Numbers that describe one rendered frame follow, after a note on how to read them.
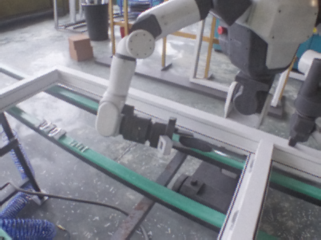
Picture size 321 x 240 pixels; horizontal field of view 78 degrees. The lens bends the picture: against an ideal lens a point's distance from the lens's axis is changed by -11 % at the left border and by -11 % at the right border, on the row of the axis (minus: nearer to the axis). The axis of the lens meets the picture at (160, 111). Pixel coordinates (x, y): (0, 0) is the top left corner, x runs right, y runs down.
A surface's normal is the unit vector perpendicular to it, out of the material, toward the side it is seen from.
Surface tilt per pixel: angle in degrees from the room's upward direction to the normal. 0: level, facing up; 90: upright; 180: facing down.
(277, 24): 91
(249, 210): 0
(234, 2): 96
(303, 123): 90
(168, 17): 75
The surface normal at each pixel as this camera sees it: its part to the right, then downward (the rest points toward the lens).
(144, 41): 0.13, 0.33
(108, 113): -0.14, 0.27
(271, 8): -0.44, 0.44
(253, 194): 0.04, -0.82
